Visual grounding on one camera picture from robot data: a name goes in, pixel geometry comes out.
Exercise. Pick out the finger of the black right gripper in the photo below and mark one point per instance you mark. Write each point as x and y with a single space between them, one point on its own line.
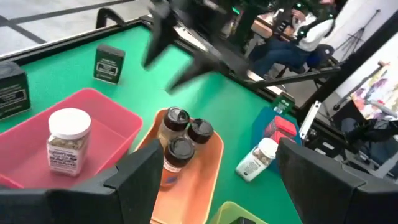
158 37
192 74

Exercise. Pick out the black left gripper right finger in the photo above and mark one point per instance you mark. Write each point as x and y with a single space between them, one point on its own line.
311 186

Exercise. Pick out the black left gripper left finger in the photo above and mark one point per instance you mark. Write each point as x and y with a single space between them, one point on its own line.
133 186

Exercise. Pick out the black lid spice jar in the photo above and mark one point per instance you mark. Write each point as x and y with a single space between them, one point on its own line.
177 152
200 130
175 119

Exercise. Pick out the white lid spice jar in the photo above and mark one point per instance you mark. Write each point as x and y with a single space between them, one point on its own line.
68 140
256 158

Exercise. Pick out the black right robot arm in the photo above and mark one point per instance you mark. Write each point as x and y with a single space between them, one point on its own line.
239 62

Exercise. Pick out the black table clamp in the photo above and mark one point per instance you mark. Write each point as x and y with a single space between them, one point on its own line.
107 15

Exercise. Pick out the orange plastic bin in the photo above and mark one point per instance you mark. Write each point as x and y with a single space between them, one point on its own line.
192 186

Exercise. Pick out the magenta plastic bin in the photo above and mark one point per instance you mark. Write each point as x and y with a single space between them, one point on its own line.
109 130

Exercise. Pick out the silver aluminium profile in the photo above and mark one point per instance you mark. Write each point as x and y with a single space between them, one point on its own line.
311 119

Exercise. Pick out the wooden background desk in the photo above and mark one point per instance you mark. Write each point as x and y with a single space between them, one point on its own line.
264 28

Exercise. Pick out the teal plastic bin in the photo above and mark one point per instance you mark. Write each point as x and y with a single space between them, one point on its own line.
259 124

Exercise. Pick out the yellow-green plastic bin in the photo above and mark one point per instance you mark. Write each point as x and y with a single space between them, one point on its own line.
227 213

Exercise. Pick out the person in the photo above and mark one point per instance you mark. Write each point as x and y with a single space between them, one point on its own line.
311 34

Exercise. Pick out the colourful poster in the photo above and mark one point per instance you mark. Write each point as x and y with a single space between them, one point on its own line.
379 90

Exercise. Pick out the blue office chair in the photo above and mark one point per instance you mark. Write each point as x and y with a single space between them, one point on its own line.
320 54

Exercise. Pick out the black tripod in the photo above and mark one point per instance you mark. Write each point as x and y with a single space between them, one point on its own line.
357 34

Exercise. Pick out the black table frame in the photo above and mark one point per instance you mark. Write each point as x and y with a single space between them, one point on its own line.
62 44

